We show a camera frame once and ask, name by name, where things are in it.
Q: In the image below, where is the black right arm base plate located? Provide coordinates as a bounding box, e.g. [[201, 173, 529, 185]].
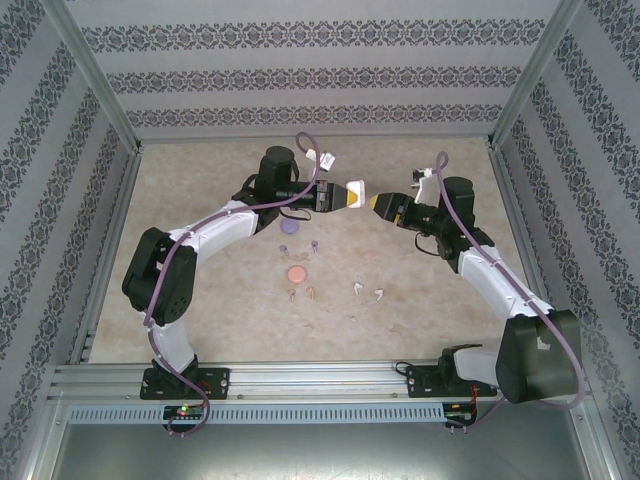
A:
[[405, 364, 501, 400]]

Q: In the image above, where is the aluminium frame post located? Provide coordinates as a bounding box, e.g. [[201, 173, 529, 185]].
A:
[[485, 0, 586, 150], [42, 0, 145, 151]]

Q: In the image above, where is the aluminium mounting rail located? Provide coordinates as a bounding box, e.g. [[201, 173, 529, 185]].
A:
[[48, 362, 586, 402]]

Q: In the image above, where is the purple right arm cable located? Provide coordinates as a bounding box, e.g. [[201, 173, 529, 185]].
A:
[[434, 152, 586, 431]]

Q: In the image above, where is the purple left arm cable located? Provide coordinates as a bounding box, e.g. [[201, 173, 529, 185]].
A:
[[143, 130, 324, 437]]

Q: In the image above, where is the slotted grey cable duct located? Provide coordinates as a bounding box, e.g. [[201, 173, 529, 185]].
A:
[[67, 403, 446, 425]]

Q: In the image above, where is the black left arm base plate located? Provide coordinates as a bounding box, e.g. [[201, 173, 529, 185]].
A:
[[141, 367, 232, 401]]

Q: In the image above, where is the aluminium side rail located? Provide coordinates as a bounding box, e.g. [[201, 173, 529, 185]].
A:
[[69, 144, 144, 366], [488, 147, 571, 361]]

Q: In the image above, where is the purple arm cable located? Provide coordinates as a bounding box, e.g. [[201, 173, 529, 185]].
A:
[[434, 152, 586, 431], [143, 130, 324, 437]]

